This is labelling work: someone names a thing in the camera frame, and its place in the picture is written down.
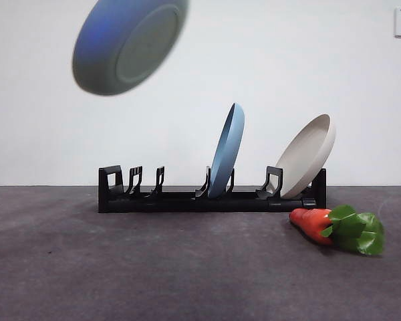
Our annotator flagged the green plate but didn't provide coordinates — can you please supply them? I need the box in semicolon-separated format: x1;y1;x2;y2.
71;0;190;98

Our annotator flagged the orange carrot with green leaves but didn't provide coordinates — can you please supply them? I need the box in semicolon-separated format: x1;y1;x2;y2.
289;205;386;257

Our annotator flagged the blue plate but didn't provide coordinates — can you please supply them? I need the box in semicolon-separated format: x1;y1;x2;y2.
208;102;245;199

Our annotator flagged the black plate rack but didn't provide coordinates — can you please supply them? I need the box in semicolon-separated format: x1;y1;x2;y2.
98;165;327;214

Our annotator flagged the beige plate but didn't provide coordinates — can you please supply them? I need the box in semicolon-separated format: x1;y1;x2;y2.
275;114;337;199

